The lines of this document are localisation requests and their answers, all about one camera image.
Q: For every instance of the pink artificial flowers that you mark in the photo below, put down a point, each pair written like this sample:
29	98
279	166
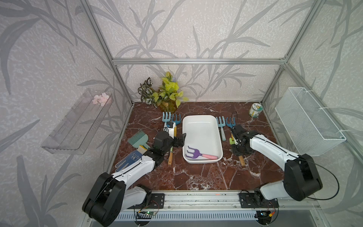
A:
100	99

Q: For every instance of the white plastic storage box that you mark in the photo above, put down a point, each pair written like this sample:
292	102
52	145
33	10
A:
202	133

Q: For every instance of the blue patterned cloth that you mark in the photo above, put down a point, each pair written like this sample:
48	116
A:
129	160

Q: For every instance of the potted plant amber vase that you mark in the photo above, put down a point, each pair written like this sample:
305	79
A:
168	97

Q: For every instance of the light blue rake pale handle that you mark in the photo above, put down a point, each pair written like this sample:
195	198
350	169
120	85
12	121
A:
221	124

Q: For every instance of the dark teal rake yellow handle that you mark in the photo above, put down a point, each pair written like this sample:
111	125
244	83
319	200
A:
230	122

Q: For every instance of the green rake wooden handle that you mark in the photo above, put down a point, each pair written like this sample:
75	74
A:
241	161

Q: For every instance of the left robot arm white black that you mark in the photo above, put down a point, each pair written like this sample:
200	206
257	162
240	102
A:
120	182

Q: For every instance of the light blue fork pale handle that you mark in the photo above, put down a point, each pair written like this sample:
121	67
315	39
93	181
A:
166	117

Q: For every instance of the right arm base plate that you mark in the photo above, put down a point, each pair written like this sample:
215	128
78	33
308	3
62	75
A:
249	200

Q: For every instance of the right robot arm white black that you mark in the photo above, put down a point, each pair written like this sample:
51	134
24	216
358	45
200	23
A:
301	177

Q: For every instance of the green tool wooden handle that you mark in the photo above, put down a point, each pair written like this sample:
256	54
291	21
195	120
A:
170	159

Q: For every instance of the small jar green label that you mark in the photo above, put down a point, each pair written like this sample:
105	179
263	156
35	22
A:
255	110

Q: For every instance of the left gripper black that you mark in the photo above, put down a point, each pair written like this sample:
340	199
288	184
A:
181	141

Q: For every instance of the aluminium front rail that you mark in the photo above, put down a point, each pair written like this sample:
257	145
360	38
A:
187	200

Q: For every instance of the white wire mesh basket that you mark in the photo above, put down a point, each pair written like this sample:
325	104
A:
310	128

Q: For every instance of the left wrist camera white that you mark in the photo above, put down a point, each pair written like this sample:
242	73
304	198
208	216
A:
170	128

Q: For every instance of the clear acrylic wall shelf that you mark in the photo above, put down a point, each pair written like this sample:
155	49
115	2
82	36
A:
76	130

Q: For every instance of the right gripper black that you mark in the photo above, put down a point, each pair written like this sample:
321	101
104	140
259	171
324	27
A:
236	153

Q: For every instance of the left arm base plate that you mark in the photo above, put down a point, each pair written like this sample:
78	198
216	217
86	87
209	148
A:
153	201

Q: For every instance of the purple rake pink handle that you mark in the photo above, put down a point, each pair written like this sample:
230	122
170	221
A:
193	153

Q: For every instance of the dark teal fork yellow handle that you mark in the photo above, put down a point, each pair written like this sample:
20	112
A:
176	119

